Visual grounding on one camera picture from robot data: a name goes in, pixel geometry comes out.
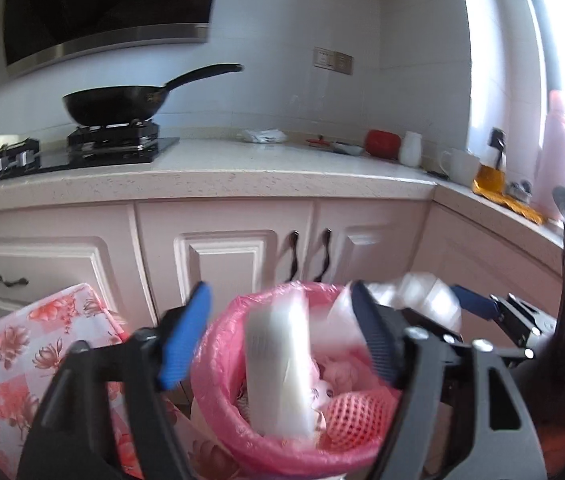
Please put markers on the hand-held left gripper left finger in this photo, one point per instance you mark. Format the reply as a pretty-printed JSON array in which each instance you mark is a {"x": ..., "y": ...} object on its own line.
[{"x": 185, "y": 340}]

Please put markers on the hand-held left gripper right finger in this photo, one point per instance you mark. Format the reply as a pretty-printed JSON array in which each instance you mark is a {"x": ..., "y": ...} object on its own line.
[{"x": 377, "y": 340}]

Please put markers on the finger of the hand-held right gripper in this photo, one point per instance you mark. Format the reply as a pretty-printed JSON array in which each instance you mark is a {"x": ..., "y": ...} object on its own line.
[
  {"x": 437, "y": 329},
  {"x": 477, "y": 305}
]

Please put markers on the white tissue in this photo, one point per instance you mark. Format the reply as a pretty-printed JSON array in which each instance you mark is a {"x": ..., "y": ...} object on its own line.
[
  {"x": 422, "y": 295},
  {"x": 342, "y": 375}
]

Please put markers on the waste bin with pink bag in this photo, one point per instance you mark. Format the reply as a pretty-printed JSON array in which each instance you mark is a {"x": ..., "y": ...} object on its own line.
[{"x": 217, "y": 390}]

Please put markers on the large pink fruit foam net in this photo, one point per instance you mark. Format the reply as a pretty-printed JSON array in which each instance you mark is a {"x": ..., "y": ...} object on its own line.
[{"x": 357, "y": 422}]

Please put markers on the white plastic packet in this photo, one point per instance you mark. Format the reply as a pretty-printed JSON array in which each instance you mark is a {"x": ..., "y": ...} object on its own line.
[{"x": 277, "y": 360}]

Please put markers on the yellow mat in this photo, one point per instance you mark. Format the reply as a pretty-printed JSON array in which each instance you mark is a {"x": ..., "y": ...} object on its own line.
[{"x": 517, "y": 207}]

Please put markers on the small metal object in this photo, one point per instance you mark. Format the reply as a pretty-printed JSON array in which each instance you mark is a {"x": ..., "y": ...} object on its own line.
[{"x": 518, "y": 190}]

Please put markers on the glass oil bottle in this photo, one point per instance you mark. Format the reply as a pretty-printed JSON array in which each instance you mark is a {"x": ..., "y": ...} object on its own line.
[{"x": 491, "y": 175}]

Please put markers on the white mug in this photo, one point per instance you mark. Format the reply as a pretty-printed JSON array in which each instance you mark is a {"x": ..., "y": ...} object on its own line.
[{"x": 462, "y": 167}]

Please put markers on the white lower kitchen cabinets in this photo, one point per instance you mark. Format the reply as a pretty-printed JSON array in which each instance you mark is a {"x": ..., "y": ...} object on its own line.
[{"x": 87, "y": 230}]

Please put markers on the pink bottle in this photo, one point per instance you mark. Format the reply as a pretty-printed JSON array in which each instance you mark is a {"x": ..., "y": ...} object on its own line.
[{"x": 554, "y": 160}]

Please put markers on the white ceramic jar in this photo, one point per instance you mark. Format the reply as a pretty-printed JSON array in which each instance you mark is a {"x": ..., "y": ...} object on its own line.
[{"x": 411, "y": 150}]

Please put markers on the floral pink tablecloth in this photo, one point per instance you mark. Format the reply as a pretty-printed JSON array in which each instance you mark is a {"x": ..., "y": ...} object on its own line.
[{"x": 12, "y": 360}]

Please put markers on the red pot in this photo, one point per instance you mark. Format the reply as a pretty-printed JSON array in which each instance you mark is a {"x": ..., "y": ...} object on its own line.
[{"x": 383, "y": 144}]

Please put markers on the speckled stone countertop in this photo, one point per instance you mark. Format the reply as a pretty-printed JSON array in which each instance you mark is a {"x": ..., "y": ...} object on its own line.
[{"x": 262, "y": 170}]

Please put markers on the small grey dish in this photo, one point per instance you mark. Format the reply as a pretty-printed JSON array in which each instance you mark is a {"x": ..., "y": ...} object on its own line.
[{"x": 347, "y": 149}]

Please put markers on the black gas stove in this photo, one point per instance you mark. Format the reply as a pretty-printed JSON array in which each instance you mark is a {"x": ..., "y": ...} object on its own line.
[{"x": 87, "y": 159}]

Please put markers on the small red lid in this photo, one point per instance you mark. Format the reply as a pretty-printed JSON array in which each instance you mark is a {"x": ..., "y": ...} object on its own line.
[{"x": 317, "y": 142}]

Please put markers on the white plastic bag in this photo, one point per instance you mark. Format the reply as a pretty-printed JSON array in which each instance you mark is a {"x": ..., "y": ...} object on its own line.
[{"x": 261, "y": 136}]

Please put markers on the black wok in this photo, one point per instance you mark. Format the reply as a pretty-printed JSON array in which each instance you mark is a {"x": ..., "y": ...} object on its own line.
[{"x": 112, "y": 105}]

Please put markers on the black range hood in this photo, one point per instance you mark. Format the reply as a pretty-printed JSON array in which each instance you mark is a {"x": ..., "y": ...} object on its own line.
[{"x": 112, "y": 5}]

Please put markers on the beige wall socket panel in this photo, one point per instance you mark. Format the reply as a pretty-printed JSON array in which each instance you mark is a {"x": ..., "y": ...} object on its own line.
[{"x": 332, "y": 60}]

